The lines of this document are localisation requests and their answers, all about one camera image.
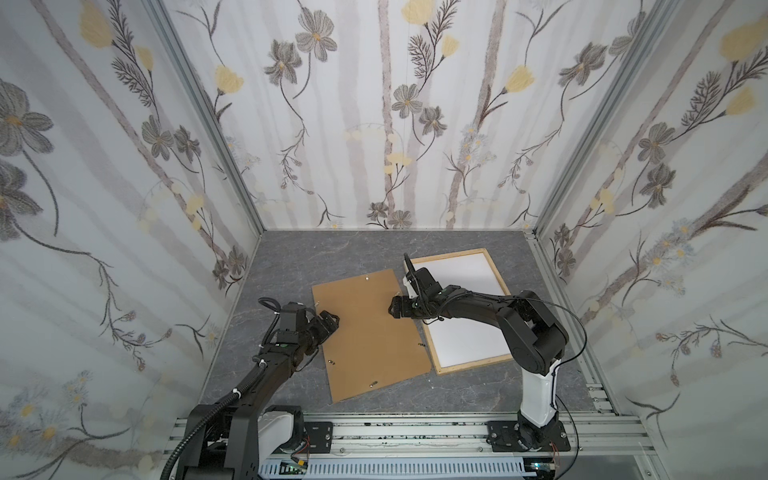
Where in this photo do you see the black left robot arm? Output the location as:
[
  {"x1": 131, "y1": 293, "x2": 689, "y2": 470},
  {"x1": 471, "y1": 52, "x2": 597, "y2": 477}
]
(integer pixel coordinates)
[{"x1": 160, "y1": 297, "x2": 340, "y2": 479}]

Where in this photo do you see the aluminium corner post left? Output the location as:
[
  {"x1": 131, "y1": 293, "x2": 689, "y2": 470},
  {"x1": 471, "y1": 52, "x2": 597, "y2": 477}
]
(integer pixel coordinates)
[{"x1": 142, "y1": 0, "x2": 265, "y2": 239}]

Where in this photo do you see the light wooden picture frame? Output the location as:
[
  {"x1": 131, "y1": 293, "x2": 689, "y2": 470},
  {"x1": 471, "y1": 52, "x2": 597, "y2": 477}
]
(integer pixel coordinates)
[{"x1": 403, "y1": 247, "x2": 517, "y2": 376}]

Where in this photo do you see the black corrugated left cable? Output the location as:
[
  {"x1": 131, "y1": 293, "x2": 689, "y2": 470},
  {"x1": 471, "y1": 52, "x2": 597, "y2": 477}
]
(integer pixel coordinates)
[{"x1": 158, "y1": 389, "x2": 241, "y2": 480}]

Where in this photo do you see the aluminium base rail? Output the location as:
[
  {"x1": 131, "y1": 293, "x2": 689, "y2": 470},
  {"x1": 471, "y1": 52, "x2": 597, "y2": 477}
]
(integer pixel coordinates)
[{"x1": 158, "y1": 410, "x2": 655, "y2": 480}]

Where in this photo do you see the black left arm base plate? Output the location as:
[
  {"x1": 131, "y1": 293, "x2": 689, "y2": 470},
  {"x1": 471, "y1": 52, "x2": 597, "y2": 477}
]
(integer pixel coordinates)
[{"x1": 304, "y1": 421, "x2": 334, "y2": 455}]

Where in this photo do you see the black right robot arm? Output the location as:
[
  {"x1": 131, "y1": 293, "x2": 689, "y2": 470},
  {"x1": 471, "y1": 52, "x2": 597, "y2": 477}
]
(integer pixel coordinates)
[{"x1": 389, "y1": 255, "x2": 569, "y2": 429}]

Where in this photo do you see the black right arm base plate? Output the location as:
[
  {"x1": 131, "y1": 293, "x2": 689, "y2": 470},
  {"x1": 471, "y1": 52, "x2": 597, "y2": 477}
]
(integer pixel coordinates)
[{"x1": 486, "y1": 417, "x2": 571, "y2": 453}]

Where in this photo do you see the white slotted cable duct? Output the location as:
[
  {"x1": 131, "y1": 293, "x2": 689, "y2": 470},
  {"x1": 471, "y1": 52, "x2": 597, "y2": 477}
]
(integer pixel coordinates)
[{"x1": 258, "y1": 457, "x2": 537, "y2": 479}]

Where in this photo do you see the brown wooden backing board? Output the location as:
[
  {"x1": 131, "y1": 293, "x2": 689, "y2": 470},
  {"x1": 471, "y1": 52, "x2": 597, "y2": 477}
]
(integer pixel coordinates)
[{"x1": 312, "y1": 269, "x2": 432, "y2": 403}]

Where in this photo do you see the aluminium corner post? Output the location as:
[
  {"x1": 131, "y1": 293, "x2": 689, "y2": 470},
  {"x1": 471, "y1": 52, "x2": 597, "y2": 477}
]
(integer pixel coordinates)
[
  {"x1": 532, "y1": 0, "x2": 680, "y2": 239},
  {"x1": 142, "y1": 0, "x2": 265, "y2": 239}
]

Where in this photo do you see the white photo paper sheet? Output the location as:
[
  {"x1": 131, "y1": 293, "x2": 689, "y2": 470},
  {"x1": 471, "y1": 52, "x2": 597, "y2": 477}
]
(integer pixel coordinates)
[{"x1": 409, "y1": 253, "x2": 511, "y2": 368}]

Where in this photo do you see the aluminium corner post right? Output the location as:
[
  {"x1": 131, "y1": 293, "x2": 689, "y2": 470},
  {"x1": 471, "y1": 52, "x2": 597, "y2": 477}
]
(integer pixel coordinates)
[{"x1": 532, "y1": 0, "x2": 680, "y2": 239}]

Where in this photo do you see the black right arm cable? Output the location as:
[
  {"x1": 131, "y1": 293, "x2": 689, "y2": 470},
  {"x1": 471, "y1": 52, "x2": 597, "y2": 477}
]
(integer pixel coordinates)
[{"x1": 539, "y1": 298, "x2": 589, "y2": 480}]

